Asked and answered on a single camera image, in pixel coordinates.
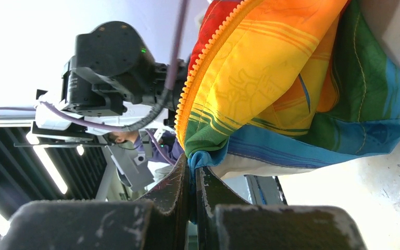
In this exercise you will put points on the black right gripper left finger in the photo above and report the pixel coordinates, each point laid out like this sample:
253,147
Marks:
157,220

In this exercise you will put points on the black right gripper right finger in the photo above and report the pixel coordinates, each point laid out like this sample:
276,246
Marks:
226,221

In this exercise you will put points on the rainbow striped zip jacket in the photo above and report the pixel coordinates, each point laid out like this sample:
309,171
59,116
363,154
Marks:
286,87

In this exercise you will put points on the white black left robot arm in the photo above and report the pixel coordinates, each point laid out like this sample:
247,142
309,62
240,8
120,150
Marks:
112,80

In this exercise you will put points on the person in purple shirt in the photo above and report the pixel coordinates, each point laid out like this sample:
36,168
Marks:
167,151

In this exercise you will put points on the aluminium frame rail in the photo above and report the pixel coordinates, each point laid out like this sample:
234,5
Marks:
81,164

